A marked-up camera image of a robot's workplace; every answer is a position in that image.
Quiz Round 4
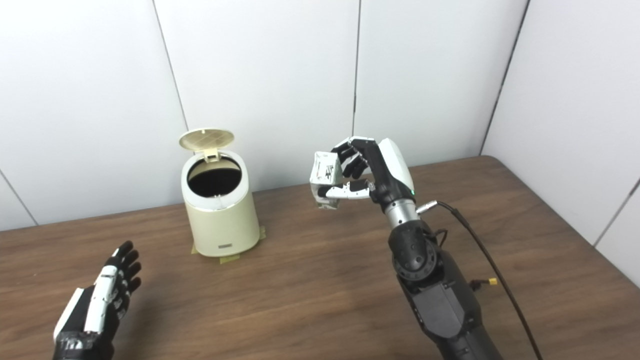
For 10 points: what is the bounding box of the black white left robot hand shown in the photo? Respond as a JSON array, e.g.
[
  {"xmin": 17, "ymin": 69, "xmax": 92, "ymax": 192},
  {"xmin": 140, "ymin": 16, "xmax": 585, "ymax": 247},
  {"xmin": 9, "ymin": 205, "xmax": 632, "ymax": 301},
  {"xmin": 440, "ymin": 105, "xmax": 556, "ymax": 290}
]
[{"xmin": 52, "ymin": 240, "xmax": 143, "ymax": 360}]

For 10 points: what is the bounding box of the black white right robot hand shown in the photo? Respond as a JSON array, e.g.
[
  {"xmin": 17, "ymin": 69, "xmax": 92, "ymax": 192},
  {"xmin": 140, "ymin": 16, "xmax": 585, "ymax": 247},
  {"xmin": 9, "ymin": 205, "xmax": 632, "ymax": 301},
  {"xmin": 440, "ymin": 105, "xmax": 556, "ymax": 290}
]
[{"xmin": 318, "ymin": 136, "xmax": 417, "ymax": 214}]

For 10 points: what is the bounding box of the white green milk carton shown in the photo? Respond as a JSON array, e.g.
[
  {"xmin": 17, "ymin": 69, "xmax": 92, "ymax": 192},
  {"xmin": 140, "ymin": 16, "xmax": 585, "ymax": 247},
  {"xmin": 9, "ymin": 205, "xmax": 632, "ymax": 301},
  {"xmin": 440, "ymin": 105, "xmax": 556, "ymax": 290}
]
[{"xmin": 309, "ymin": 151, "xmax": 344, "ymax": 211}]

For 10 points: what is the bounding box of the cream-colored plastic bin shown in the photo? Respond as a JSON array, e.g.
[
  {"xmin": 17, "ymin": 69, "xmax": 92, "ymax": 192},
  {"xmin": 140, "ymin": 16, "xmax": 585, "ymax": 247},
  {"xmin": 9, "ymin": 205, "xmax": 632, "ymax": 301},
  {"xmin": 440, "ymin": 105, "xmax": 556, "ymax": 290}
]
[{"xmin": 181, "ymin": 150, "xmax": 261, "ymax": 258}]

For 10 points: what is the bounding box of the cream round bin lid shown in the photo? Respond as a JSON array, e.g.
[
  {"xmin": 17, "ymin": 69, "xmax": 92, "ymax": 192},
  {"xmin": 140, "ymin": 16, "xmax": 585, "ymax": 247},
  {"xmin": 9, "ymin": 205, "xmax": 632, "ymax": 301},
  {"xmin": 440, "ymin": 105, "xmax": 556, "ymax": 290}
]
[{"xmin": 179, "ymin": 128, "xmax": 235, "ymax": 164}]

